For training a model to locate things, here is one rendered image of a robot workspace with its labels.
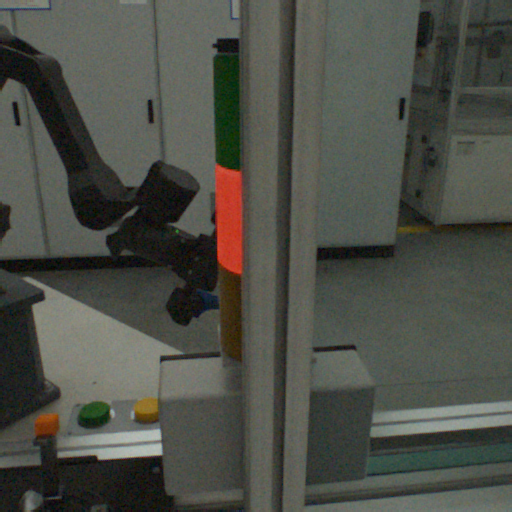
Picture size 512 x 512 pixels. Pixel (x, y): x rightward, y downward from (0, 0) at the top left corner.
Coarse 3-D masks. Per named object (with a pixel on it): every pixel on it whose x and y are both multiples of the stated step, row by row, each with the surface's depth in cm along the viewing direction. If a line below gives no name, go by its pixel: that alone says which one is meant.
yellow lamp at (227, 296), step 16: (224, 272) 26; (224, 288) 26; (240, 288) 25; (224, 304) 27; (240, 304) 26; (224, 320) 27; (240, 320) 26; (224, 336) 27; (240, 336) 26; (240, 352) 27
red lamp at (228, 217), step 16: (224, 176) 24; (224, 192) 24; (224, 208) 25; (224, 224) 25; (240, 224) 24; (224, 240) 25; (240, 240) 24; (224, 256) 26; (240, 256) 25; (240, 272) 25
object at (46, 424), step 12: (36, 420) 51; (48, 420) 51; (36, 432) 51; (48, 432) 51; (36, 444) 49; (48, 444) 51; (48, 456) 51; (48, 468) 51; (48, 480) 51; (48, 492) 51
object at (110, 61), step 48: (0, 0) 290; (48, 0) 293; (96, 0) 296; (144, 0) 298; (48, 48) 302; (96, 48) 305; (144, 48) 308; (96, 96) 315; (144, 96) 318; (48, 144) 322; (96, 144) 325; (144, 144) 328; (48, 192) 333; (48, 240) 346; (96, 240) 348
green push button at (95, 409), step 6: (90, 402) 70; (96, 402) 70; (102, 402) 70; (84, 408) 68; (90, 408) 68; (96, 408) 69; (102, 408) 69; (108, 408) 69; (84, 414) 67; (90, 414) 67; (96, 414) 67; (102, 414) 67; (108, 414) 68; (84, 420) 67; (90, 420) 67; (96, 420) 67; (102, 420) 67
